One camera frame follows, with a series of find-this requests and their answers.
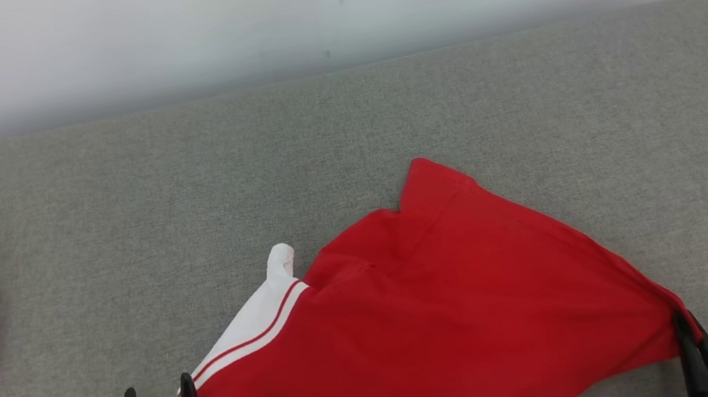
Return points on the red jersey with navy number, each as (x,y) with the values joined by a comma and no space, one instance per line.
(431,328)

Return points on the grey fabric sofa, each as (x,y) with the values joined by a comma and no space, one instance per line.
(345,143)

